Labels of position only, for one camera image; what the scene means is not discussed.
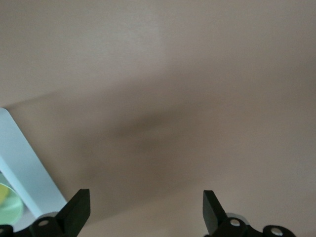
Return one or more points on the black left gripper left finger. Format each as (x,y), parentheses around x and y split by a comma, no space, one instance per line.
(61,222)

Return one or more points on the brown table cover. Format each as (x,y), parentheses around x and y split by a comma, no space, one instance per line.
(172,74)

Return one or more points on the pale green bowl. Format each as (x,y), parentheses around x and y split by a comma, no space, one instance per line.
(12,212)

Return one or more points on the clear plastic bin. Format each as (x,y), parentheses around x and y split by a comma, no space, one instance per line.
(22,153)

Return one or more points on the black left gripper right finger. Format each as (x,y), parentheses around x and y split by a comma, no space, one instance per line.
(214,217)

